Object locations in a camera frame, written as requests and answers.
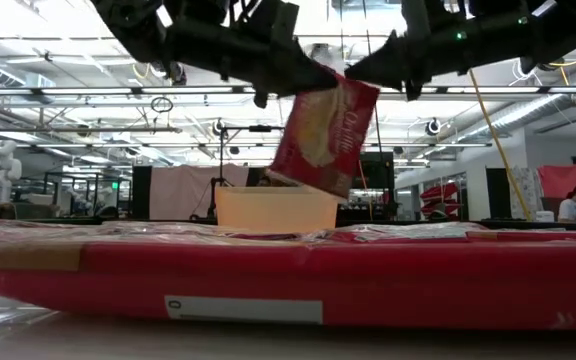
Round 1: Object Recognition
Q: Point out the black monitor screen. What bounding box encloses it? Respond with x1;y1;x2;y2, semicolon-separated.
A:
358;152;395;190

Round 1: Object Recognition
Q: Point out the black stand frame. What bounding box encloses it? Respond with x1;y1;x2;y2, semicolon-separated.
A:
217;124;287;221

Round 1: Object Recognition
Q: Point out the red cloth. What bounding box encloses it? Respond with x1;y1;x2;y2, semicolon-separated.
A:
537;163;576;201

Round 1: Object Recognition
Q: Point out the black table frame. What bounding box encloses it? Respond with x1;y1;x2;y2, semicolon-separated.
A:
0;215;576;232

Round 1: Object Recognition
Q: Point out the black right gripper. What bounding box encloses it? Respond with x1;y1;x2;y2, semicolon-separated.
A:
344;0;475;102

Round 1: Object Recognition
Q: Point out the dark patterned screen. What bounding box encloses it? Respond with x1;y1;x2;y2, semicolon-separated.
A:
246;167;274;189

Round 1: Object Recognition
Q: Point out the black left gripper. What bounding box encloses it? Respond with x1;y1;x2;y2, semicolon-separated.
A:
162;0;340;110

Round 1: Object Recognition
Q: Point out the yellow hanging cable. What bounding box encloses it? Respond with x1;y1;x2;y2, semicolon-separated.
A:
469;68;534;222

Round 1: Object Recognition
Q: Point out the silver ventilation duct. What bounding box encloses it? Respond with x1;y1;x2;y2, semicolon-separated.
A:
467;64;576;146

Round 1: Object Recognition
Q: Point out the black door panel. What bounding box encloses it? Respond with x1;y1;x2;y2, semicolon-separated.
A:
485;167;513;221

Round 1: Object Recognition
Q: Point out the black upright panel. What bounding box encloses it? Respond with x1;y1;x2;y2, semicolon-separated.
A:
131;165;153;220

